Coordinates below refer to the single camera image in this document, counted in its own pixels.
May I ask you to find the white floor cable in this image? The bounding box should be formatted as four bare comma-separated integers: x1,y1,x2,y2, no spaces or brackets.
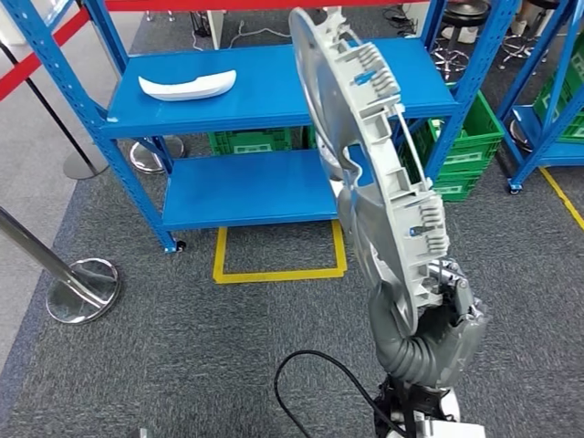
228,21,293,49

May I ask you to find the yellow floor tape square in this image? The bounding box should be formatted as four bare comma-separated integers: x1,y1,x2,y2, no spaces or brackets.
212,218,349,286

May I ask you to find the chrome chair base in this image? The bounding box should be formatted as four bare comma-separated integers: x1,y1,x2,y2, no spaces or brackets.
501,33,549,65
430,45,471,83

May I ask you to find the white curved plastic part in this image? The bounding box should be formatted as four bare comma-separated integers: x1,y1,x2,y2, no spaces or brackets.
137,69,238,102

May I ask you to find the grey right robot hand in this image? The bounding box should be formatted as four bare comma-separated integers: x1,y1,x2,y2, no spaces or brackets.
413,258,488,390

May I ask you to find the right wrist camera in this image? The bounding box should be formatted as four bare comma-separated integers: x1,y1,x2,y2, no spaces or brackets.
385,386,487,438

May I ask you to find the black cable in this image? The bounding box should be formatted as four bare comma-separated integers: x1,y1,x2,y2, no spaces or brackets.
273,349,407,438

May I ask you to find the black stool seat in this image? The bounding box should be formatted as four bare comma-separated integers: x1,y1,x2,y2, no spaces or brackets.
440,0,491,28

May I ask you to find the thin black stanchion grey base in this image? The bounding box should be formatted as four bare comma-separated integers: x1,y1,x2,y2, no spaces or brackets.
0,38,110,181

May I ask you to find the chrome stanchion with round base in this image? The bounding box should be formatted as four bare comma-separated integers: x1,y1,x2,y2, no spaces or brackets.
0,205,122,326

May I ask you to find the white desk leg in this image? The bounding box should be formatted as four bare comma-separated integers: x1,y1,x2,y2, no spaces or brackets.
207,8,226,51

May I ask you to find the chrome round stanchion base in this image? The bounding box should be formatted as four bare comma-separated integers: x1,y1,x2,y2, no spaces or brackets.
130,134,186,176
509,118,534,152

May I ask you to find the grey plastic wheel hubcap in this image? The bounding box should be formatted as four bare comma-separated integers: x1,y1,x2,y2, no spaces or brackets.
288,5,450,337

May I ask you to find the person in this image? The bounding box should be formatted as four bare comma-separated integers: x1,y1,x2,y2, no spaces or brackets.
510,0,544,37

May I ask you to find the blue metal shelf rack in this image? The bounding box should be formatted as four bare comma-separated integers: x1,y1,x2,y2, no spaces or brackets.
494,0,584,194
0,0,521,256

